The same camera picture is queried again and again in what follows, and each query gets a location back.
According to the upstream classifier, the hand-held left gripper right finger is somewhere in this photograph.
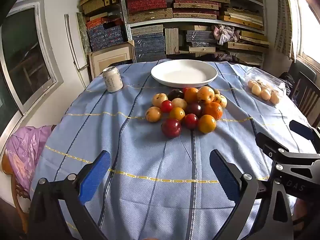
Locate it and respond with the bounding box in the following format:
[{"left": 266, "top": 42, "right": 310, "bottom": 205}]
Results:
[{"left": 209, "top": 149, "right": 294, "bottom": 240}]

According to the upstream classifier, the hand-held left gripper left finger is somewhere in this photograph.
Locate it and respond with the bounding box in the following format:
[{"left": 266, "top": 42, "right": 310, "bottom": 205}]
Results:
[{"left": 29, "top": 150, "right": 112, "bottom": 240}]

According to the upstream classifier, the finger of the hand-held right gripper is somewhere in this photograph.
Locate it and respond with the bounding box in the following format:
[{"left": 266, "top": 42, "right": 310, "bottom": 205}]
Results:
[
  {"left": 289, "top": 120, "right": 320, "bottom": 143},
  {"left": 255, "top": 131, "right": 320, "bottom": 162}
]

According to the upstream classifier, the yellow plum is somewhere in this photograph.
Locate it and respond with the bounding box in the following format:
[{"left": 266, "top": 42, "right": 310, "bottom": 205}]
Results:
[
  {"left": 169, "top": 107, "right": 186, "bottom": 121},
  {"left": 198, "top": 114, "right": 217, "bottom": 134}
]

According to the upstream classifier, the orange-yellow persimmon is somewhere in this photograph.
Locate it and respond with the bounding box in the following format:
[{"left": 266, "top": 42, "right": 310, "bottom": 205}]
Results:
[{"left": 197, "top": 86, "right": 215, "bottom": 104}]

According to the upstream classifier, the dark brown mangosteen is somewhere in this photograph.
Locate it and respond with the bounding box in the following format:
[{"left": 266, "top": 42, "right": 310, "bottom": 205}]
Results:
[{"left": 167, "top": 89, "right": 185, "bottom": 101}]

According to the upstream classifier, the white plate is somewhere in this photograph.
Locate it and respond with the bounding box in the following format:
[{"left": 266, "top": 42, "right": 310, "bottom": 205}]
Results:
[{"left": 151, "top": 59, "right": 218, "bottom": 88}]

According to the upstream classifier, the person's right hand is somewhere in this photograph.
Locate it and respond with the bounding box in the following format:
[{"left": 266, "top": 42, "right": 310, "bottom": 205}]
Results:
[{"left": 291, "top": 196, "right": 307, "bottom": 224}]

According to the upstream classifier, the dark wooden chair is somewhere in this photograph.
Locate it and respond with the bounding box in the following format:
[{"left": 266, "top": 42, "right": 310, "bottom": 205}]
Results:
[{"left": 290, "top": 62, "right": 320, "bottom": 128}]

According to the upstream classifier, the dark cloth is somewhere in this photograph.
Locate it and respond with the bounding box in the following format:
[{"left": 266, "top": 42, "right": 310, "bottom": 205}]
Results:
[{"left": 279, "top": 72, "right": 297, "bottom": 97}]

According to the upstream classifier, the blue striped tablecloth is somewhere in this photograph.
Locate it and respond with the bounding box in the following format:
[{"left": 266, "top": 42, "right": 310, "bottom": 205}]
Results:
[{"left": 29, "top": 59, "right": 320, "bottom": 240}]

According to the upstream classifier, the clear plastic egg box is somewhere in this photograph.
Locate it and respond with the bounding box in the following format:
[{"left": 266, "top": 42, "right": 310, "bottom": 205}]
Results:
[{"left": 244, "top": 67, "right": 286, "bottom": 106}]

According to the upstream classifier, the pink blanket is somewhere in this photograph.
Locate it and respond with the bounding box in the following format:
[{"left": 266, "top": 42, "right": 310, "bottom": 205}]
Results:
[{"left": 5, "top": 125, "right": 54, "bottom": 198}]

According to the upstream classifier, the brown wooden chair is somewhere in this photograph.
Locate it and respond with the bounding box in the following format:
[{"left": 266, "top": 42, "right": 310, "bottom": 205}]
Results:
[{"left": 1, "top": 152, "right": 32, "bottom": 233}]

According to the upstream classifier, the white drink can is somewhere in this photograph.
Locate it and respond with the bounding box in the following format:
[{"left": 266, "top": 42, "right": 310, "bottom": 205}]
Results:
[{"left": 102, "top": 66, "right": 124, "bottom": 93}]

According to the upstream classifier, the bright window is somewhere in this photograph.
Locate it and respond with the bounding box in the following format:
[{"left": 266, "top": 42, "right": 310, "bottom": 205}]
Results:
[{"left": 285, "top": 0, "right": 320, "bottom": 78}]

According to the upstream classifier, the brown patterned curtain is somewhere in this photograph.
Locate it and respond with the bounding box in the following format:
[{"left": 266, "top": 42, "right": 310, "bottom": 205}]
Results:
[{"left": 275, "top": 0, "right": 302, "bottom": 60}]

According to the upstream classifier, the pink cloth bundle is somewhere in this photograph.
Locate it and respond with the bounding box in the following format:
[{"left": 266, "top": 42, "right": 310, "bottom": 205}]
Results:
[{"left": 212, "top": 24, "right": 241, "bottom": 46}]

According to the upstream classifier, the stack of yellow wooden boxes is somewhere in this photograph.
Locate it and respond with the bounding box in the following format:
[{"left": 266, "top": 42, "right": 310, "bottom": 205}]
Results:
[{"left": 220, "top": 5, "right": 270, "bottom": 63}]

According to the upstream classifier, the stack of dark slate boxes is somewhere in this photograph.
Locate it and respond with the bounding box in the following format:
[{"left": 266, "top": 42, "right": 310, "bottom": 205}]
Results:
[{"left": 186, "top": 30, "right": 218, "bottom": 53}]

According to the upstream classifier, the white strip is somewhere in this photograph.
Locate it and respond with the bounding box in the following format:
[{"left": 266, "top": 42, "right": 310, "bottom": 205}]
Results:
[{"left": 64, "top": 14, "right": 84, "bottom": 73}]

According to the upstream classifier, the green marble slab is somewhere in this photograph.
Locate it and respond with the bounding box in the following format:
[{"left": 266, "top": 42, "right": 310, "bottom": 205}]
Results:
[{"left": 76, "top": 12, "right": 92, "bottom": 67}]

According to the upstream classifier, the stack of blue orange boxes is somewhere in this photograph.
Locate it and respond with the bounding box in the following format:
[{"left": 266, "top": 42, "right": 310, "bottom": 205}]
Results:
[{"left": 86, "top": 17, "right": 125, "bottom": 52}]

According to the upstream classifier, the stack of blue patterned boxes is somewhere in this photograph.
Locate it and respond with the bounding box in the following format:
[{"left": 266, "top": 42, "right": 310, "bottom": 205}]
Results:
[{"left": 131, "top": 25, "right": 167, "bottom": 62}]

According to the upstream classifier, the white framed window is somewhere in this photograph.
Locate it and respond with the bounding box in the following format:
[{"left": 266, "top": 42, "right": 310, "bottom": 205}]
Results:
[{"left": 0, "top": 0, "right": 64, "bottom": 115}]

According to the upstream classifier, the pale wooden box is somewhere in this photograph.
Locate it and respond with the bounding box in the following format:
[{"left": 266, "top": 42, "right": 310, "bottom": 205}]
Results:
[{"left": 165, "top": 28, "right": 179, "bottom": 55}]

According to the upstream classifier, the white metal shelving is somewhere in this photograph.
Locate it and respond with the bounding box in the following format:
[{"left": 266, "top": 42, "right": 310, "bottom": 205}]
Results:
[{"left": 119, "top": 0, "right": 268, "bottom": 63}]

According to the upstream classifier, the stack of woven tan boxes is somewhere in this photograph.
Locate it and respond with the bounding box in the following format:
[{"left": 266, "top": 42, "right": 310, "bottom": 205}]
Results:
[{"left": 127, "top": 0, "right": 230, "bottom": 23}]

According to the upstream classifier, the stack of yellow-brown boxes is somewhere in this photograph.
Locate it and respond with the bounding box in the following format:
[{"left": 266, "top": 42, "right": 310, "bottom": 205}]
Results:
[{"left": 79, "top": 0, "right": 118, "bottom": 20}]

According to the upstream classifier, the stack of red patterned boxes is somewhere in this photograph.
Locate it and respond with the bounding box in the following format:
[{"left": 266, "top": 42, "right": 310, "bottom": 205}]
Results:
[{"left": 126, "top": 0, "right": 175, "bottom": 14}]

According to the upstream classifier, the beige picture frame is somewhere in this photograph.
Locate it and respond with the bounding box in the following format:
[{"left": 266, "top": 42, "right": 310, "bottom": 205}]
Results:
[{"left": 89, "top": 41, "right": 135, "bottom": 79}]

